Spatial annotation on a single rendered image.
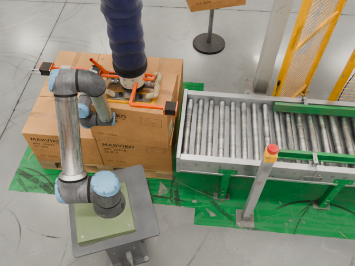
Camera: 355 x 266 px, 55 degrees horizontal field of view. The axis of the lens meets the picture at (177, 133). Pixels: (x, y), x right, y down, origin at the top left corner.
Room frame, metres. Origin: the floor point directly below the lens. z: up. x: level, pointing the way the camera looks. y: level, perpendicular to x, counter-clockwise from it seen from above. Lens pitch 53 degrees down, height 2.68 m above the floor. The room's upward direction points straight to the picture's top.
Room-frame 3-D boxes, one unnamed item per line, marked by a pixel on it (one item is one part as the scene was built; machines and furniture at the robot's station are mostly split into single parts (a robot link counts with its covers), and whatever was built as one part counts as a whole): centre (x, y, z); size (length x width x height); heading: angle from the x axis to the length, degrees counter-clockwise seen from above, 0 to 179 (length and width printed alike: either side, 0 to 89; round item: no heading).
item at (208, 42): (3.37, -0.39, 0.31); 0.40 x 0.40 x 0.62
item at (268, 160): (1.12, -0.56, 0.50); 0.07 x 0.07 x 1.00; 84
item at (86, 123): (1.41, 0.59, 0.96); 0.12 x 0.09 x 0.12; 93
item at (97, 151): (2.03, 0.59, 0.34); 1.20 x 1.00 x 0.40; 84
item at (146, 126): (1.69, 0.33, 0.74); 0.60 x 0.40 x 0.40; 80
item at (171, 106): (1.39, 0.04, 1.07); 0.09 x 0.08 x 0.05; 173
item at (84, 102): (1.41, 0.59, 1.07); 0.12 x 0.09 x 0.10; 174
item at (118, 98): (1.59, 0.32, 0.97); 0.34 x 0.10 x 0.05; 83
